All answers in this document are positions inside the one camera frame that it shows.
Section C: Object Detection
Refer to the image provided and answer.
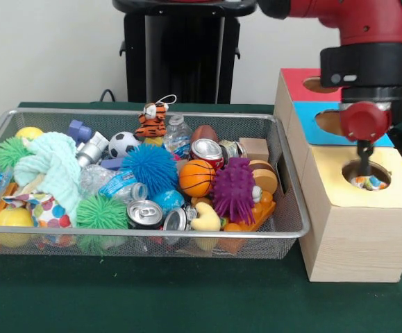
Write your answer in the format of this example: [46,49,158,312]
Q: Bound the black white soccer ball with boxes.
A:
[108,131,142,159]

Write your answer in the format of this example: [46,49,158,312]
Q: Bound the black cable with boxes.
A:
[99,88,119,103]

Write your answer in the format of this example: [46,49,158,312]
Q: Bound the blue spiky rubber ball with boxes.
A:
[120,144,179,197]

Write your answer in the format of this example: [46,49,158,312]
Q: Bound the green spiky rubber ball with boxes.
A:
[75,194,131,230]

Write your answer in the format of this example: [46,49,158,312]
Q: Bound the wooden box with three holes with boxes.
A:
[273,67,402,282]

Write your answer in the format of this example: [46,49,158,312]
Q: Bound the purple spiky rubber toy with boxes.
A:
[209,156,257,225]

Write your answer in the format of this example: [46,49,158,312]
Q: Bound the red soda can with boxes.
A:
[189,137,226,171]

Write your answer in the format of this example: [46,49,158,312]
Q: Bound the toy hamburger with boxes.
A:
[248,159,278,195]

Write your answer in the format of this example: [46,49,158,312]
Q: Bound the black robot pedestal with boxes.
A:
[112,0,259,105]

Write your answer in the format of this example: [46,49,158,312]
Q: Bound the shallow silver mesh bin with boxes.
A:
[0,107,312,260]

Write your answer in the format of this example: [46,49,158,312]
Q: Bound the mint green cloth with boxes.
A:
[12,133,85,218]

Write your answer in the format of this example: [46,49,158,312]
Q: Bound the orange toy basketball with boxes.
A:
[178,159,216,198]

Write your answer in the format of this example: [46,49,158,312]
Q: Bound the polka dot cloth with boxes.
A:
[1,192,74,230]
[349,175,390,191]

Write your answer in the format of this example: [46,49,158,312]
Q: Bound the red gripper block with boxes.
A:
[338,101,394,176]

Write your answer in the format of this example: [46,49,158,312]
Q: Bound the tiger plush toy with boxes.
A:
[134,94,178,138]

